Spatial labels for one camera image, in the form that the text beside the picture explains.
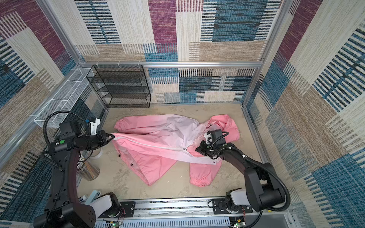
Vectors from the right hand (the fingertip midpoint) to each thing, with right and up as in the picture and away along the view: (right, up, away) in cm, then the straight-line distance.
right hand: (196, 150), depth 86 cm
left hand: (-44, +11, -13) cm, 47 cm away
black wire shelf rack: (-55, +44, +22) cm, 73 cm away
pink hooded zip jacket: (-26, +5, -7) cm, 27 cm away
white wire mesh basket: (-71, +43, +3) cm, 83 cm away
